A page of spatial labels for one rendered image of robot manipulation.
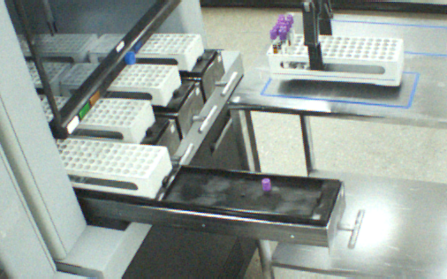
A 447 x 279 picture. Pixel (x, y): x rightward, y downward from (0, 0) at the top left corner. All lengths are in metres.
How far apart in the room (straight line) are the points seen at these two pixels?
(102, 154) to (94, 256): 0.21
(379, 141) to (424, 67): 1.15
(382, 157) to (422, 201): 0.64
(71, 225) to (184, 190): 0.24
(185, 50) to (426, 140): 1.29
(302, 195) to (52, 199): 0.48
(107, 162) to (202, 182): 0.20
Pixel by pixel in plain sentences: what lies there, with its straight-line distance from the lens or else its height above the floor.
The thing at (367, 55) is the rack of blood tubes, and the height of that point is 0.91.
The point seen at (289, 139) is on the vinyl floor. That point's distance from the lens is 2.83.
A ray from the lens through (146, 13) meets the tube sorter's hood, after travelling 1.63.
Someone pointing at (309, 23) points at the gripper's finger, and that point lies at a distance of 1.48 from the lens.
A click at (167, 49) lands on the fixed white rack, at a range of 1.78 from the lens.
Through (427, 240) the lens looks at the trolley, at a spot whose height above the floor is 0.28.
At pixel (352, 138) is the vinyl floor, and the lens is 2.80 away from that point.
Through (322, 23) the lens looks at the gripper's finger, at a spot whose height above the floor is 0.94.
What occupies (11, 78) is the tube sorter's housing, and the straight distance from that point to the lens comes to 1.25.
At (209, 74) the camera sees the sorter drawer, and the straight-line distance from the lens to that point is 1.78.
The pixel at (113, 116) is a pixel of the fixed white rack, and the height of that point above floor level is 0.86.
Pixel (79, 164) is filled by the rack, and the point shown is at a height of 0.86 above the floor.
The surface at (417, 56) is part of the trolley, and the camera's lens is 1.70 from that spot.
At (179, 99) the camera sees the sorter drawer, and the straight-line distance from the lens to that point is 1.66.
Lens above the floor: 1.69
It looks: 36 degrees down
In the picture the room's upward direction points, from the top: 12 degrees counter-clockwise
